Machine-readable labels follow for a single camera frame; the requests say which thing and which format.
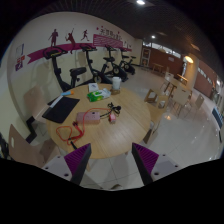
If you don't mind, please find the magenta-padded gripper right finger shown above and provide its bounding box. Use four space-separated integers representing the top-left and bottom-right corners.
131 142 184 186

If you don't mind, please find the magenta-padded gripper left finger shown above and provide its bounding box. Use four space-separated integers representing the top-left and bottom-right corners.
41 143 93 186

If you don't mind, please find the black mouse pad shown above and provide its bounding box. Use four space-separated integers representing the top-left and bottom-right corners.
42 95 81 124

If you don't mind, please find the grey slim flat book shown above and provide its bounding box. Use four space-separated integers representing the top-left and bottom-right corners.
49 95 64 108

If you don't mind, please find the group of wooden tables and chairs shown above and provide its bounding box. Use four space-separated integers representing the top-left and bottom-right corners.
143 61 224 144

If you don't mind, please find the blue and orange marker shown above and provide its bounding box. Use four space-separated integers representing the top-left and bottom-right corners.
60 90 75 97

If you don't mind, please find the green wet wipes pack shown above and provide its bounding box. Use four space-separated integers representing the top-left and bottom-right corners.
86 88 112 103

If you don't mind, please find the small white box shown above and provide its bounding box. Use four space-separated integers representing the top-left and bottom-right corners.
87 82 100 93

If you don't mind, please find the row of black exercise bikes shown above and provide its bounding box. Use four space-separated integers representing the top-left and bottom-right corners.
42 44 138 93

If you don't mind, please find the white paper cup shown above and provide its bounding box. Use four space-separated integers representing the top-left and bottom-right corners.
111 76 122 91

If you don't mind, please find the group of ceiling lights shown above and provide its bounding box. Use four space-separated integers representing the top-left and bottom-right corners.
135 0 158 39

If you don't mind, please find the red charging cable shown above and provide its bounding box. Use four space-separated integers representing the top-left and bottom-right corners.
55 108 114 146

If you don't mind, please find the beige chair with handle slot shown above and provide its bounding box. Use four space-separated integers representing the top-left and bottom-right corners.
23 85 51 124
8 123 58 168

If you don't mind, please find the black power cord with plug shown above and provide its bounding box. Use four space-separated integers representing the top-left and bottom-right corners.
99 102 123 118

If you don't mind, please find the round glowing wall lamp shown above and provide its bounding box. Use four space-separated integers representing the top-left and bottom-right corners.
183 55 195 65

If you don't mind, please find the group of small wall posters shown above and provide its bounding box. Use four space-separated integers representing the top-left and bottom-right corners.
14 43 27 72

